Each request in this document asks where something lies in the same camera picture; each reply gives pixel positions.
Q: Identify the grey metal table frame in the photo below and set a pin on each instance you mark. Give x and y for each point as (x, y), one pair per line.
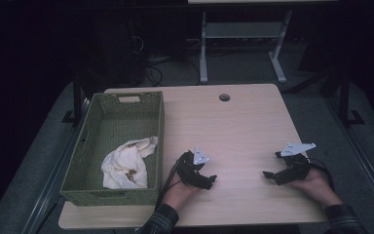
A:
(243, 31)

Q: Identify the person's right hand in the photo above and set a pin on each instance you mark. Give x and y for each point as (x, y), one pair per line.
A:
(318, 188)

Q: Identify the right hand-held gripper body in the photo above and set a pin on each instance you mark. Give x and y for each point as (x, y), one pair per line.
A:
(297, 169)

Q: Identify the black metal stand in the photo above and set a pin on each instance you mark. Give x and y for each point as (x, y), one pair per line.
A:
(344, 97)
(77, 97)

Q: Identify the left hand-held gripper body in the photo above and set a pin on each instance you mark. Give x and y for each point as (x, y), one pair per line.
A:
(188, 170)

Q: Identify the green woven basket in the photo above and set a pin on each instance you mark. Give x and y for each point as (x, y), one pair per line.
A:
(117, 152)

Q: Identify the white stained cloth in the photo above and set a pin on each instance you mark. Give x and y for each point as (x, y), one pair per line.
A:
(125, 165)

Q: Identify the person's left hand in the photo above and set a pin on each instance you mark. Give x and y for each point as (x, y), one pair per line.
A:
(178, 195)

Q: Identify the grey round table grommet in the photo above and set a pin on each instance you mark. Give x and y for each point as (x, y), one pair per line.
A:
(224, 97)

